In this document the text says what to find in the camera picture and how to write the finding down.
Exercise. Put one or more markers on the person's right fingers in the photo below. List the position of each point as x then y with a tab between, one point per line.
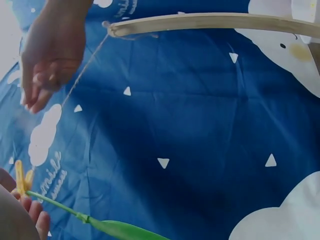
37	92

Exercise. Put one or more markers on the person's left fingers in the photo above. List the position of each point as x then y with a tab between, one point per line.
37	217

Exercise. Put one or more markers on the green artificial stem with leaf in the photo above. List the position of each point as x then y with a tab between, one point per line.
112	226

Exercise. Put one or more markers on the person's left hand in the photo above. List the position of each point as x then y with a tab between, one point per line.
15	220

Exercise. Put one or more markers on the white stand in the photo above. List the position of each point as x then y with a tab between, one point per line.
303	11

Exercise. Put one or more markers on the person's left thumb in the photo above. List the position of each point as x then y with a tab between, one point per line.
7	179

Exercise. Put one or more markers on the curved wooden bar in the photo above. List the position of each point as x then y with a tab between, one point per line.
200	23

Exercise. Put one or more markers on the person's right hand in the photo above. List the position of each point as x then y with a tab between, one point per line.
56	37

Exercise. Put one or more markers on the yellow clothespin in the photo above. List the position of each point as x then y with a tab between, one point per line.
22	178

